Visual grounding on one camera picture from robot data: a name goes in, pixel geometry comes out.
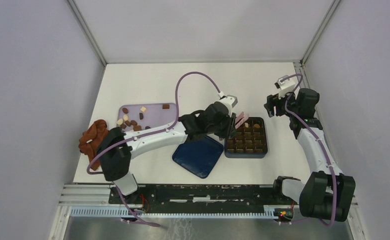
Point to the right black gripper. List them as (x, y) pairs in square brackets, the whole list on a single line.
[(272, 101)]

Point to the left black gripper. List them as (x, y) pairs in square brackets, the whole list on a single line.
[(230, 130)]

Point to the pink tongs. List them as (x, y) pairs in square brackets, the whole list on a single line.
[(240, 119)]

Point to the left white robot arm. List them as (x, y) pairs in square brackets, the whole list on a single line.
[(118, 148)]

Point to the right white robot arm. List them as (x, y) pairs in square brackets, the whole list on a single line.
[(328, 192)]

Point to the blue tin chocolate box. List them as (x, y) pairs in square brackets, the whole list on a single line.
[(248, 143)]

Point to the purple chocolate tray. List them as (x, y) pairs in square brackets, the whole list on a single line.
[(145, 116)]

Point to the blue tin lid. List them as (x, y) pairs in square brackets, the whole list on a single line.
[(198, 157)]

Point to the brown crumpled cloth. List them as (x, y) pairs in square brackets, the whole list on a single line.
[(92, 138)]

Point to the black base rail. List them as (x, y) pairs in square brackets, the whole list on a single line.
[(205, 199)]

